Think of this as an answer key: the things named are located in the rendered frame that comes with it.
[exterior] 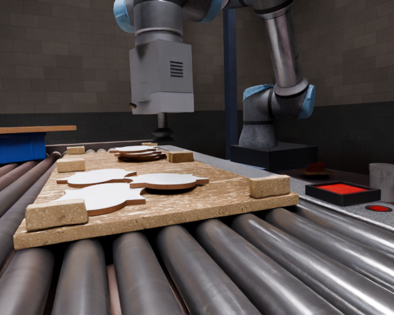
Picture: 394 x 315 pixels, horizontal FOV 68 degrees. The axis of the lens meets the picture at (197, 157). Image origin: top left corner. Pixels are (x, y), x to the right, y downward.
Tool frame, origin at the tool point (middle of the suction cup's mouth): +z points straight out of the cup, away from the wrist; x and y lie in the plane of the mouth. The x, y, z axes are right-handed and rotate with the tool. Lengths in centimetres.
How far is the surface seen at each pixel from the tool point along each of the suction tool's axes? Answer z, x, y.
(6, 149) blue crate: 4, -10, -75
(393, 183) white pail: 78, 372, -60
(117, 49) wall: -135, 237, -462
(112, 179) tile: 6.7, -5.0, -9.2
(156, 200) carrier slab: 7.3, -6.4, 6.6
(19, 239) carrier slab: 7.7, -23.0, 6.8
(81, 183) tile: 6.5, -10.5, -9.6
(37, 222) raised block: 6.3, -21.3, 7.4
